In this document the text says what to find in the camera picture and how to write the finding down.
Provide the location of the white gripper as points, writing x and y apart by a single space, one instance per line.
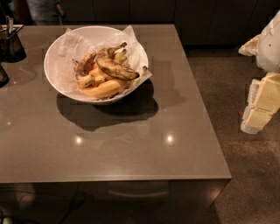
269 46

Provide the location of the large yellow banana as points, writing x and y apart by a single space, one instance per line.
106 89

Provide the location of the small yellow banana bunch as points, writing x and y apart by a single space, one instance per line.
96 76

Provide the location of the white bowl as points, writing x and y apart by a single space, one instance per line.
96 64

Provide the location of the brown banana left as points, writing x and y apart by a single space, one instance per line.
85 65

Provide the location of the white paper liner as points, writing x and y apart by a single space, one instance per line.
74 44

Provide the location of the black mesh cup holder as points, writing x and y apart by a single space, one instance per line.
11 48

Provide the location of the dark round object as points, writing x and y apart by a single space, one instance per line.
4 79

